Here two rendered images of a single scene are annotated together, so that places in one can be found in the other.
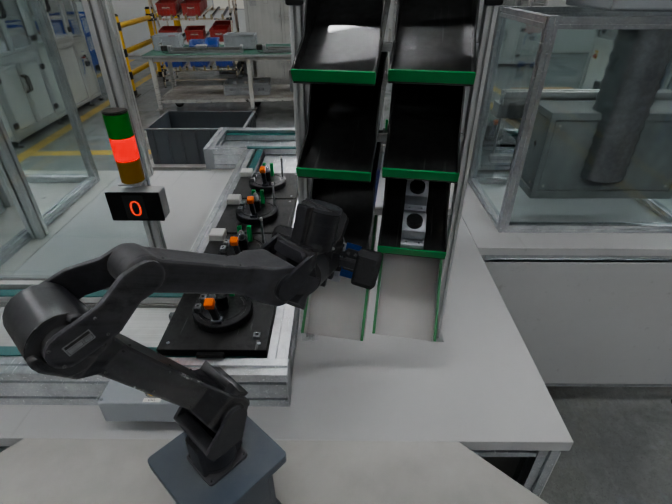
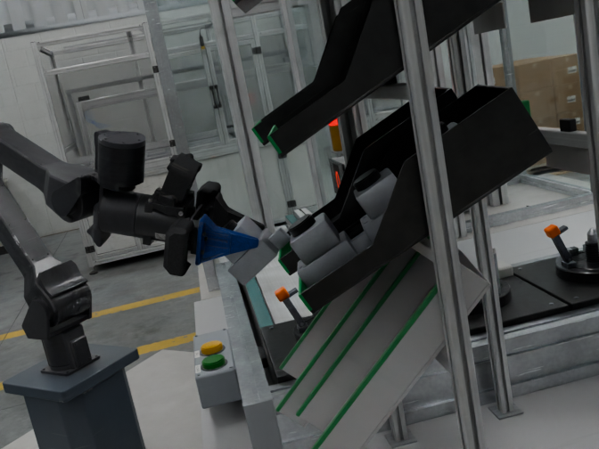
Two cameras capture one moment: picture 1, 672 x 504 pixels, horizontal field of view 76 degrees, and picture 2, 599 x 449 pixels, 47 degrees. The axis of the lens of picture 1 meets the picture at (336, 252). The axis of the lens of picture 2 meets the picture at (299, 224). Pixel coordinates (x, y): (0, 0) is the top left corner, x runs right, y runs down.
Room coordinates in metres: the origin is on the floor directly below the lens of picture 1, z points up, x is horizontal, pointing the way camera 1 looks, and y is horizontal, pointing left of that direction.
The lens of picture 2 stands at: (0.61, -0.87, 1.42)
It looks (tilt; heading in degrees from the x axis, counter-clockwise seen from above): 12 degrees down; 82
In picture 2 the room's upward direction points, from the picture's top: 11 degrees counter-clockwise
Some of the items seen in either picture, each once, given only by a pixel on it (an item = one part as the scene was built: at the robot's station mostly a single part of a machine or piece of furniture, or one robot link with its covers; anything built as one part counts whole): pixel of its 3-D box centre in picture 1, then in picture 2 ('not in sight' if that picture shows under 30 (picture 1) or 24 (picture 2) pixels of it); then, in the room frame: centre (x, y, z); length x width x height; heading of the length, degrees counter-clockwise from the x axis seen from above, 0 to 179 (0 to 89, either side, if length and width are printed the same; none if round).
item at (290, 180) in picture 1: (266, 174); not in sight; (1.53, 0.26, 1.01); 0.24 x 0.24 x 0.13; 0
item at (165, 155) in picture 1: (205, 136); not in sight; (2.84, 0.87, 0.73); 0.62 x 0.42 x 0.23; 90
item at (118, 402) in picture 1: (160, 397); (216, 364); (0.57, 0.36, 0.93); 0.21 x 0.07 x 0.06; 90
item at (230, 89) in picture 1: (248, 86); not in sight; (6.11, 1.19, 0.36); 0.60 x 0.40 x 0.15; 94
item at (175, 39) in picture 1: (168, 41); not in sight; (6.16, 2.17, 0.90); 0.40 x 0.30 x 0.17; 4
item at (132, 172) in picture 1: (130, 169); (343, 135); (0.91, 0.46, 1.28); 0.05 x 0.05 x 0.05
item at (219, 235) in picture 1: (242, 241); (468, 278); (1.04, 0.27, 1.01); 0.24 x 0.24 x 0.13; 0
